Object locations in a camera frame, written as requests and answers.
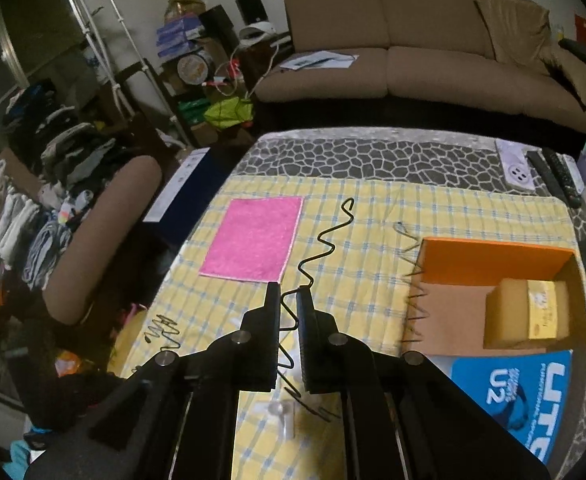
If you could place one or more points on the brown chair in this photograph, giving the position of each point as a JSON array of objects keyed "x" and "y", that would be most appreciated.
[{"x": 103, "y": 240}]

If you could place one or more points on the blue printed box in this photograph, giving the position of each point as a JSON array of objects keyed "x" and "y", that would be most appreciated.
[{"x": 518, "y": 385}]

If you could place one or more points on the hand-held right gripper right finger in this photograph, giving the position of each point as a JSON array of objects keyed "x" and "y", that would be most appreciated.
[{"x": 307, "y": 330}]

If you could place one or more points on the white power strip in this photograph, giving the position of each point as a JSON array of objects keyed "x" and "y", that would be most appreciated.
[{"x": 515, "y": 165}]

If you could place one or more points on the stack of blue boxes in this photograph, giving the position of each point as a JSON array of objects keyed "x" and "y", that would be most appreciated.
[{"x": 178, "y": 37}]

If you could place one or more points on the yellow plaid tablecloth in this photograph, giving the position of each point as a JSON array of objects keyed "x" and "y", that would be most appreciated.
[{"x": 363, "y": 270}]

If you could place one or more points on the black square speaker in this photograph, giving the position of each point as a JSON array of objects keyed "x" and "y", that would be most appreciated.
[{"x": 249, "y": 9}]

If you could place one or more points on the papers on sofa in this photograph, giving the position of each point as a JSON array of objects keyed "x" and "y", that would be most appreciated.
[{"x": 318, "y": 60}]

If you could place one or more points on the teal cloth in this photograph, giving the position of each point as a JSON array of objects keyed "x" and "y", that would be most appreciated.
[{"x": 17, "y": 460}]

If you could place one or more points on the gold wrapped basket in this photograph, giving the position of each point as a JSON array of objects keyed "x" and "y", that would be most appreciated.
[{"x": 185, "y": 6}]

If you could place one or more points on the navy box with white label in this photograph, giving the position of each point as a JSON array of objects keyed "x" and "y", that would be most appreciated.
[{"x": 193, "y": 200}]

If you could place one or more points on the orange cardboard box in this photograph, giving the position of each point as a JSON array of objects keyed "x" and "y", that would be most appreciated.
[{"x": 473, "y": 260}]

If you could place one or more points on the pile of clothes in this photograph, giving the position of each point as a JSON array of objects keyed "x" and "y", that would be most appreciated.
[{"x": 48, "y": 170}]

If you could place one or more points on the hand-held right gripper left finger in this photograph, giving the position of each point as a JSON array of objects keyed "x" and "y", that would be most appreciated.
[{"x": 273, "y": 320}]

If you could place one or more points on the pink cloth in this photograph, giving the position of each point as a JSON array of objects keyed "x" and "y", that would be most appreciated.
[{"x": 253, "y": 240}]

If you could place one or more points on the white pole rack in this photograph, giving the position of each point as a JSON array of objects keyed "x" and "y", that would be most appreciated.
[{"x": 98, "y": 25}]

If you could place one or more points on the brown sofa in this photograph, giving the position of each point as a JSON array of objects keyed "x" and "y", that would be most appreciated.
[{"x": 423, "y": 75}]

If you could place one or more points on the brown throw pillow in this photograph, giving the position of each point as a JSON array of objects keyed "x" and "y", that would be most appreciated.
[
  {"x": 580, "y": 77},
  {"x": 513, "y": 25}
]

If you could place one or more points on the black remote control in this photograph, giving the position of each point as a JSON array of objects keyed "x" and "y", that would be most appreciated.
[
  {"x": 545, "y": 172},
  {"x": 565, "y": 177}
]

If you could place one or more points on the white rounded device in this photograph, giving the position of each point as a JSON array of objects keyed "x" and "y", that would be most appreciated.
[{"x": 255, "y": 34}]

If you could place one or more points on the black box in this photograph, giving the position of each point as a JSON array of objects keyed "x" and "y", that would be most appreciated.
[{"x": 218, "y": 22}]

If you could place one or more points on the lime green bag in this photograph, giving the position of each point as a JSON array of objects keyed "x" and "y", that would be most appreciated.
[{"x": 228, "y": 112}]

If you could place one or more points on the round white and orange tin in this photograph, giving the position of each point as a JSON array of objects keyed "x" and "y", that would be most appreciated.
[{"x": 195, "y": 68}]

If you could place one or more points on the small cardboard box yellow tape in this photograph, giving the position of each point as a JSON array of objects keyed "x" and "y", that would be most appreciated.
[{"x": 513, "y": 315}]

